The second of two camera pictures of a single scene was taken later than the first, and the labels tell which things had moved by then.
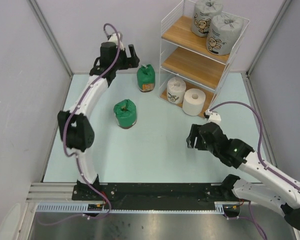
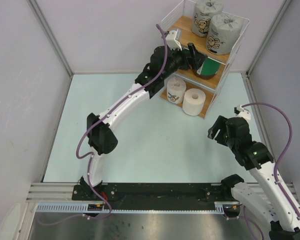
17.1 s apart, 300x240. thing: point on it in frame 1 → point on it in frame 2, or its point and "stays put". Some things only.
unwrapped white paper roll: [193, 102] stays put
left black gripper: [131, 62] → [188, 62]
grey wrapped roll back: [203, 11] stays put
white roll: [175, 90] stays put
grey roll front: [225, 31] stays put
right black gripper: [193, 133] → [212, 130]
